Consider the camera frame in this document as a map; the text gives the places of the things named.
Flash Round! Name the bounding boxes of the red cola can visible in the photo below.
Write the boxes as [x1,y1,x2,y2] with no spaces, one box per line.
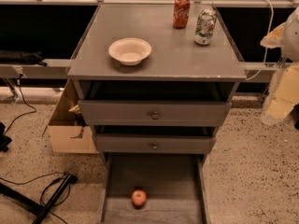
[173,0,190,29]

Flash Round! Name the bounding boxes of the grey drawer cabinet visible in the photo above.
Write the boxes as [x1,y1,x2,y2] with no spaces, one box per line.
[66,3,248,161]

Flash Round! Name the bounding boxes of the black stand leg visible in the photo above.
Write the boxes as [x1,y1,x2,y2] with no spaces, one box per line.
[0,173,78,224]

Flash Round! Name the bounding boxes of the grey top drawer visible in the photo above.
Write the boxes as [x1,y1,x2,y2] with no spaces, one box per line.
[78,100,231,127]

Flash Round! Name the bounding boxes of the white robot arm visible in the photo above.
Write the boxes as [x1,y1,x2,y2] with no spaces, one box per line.
[260,7,299,125]

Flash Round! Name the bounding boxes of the black object at left edge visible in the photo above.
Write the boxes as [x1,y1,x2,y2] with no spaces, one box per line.
[0,122,12,152]

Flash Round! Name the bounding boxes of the white green soda can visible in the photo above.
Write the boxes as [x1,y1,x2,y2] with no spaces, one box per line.
[194,9,217,46]

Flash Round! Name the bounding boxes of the cardboard box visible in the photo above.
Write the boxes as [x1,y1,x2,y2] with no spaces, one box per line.
[47,80,97,154]

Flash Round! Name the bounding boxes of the black bag on rail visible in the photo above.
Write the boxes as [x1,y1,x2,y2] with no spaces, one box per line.
[0,50,47,66]

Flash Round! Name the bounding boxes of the grey drawer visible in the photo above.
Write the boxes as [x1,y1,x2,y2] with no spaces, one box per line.
[97,153,211,224]
[78,100,231,127]
[93,134,216,154]

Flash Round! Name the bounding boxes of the grey middle drawer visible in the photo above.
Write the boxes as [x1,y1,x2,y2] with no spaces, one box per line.
[93,134,216,154]

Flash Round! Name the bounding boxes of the red apple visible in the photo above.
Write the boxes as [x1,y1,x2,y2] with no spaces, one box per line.
[131,189,147,207]

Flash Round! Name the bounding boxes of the grey bottom drawer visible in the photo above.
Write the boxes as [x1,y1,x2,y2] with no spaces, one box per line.
[97,153,211,224]

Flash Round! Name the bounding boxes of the white hanging cable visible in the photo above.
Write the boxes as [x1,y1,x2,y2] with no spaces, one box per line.
[245,0,275,82]

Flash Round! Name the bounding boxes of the white paper bowl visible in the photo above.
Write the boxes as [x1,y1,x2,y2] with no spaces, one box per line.
[108,38,151,66]

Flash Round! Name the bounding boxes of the metal frame rail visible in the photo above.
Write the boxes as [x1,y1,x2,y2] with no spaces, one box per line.
[0,59,70,79]

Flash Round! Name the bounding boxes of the black floor cable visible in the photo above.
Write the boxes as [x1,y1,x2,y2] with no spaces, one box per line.
[3,74,37,135]

